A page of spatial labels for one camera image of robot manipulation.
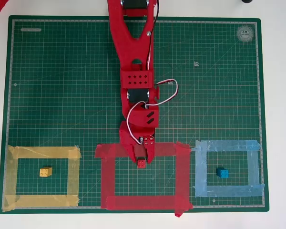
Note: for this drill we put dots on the blue tape square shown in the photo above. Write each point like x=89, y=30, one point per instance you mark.
x=228, y=145

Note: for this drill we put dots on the small black rubber foot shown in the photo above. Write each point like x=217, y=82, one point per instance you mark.
x=247, y=1

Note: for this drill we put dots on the red follower robot arm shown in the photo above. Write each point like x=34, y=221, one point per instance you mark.
x=124, y=35

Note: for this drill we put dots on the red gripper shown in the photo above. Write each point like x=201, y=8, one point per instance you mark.
x=128, y=140

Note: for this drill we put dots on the red cube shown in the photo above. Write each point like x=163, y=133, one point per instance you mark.
x=141, y=164

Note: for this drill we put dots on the green cutting mat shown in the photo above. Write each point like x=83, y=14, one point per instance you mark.
x=62, y=95

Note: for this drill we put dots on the blue cube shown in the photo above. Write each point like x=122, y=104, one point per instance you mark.
x=222, y=173

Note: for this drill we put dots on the yellow cube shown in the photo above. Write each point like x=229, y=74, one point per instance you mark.
x=45, y=172

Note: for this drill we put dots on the red tape square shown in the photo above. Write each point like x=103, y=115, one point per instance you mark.
x=108, y=179

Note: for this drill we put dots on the yellow tape square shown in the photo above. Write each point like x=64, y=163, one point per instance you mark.
x=43, y=151

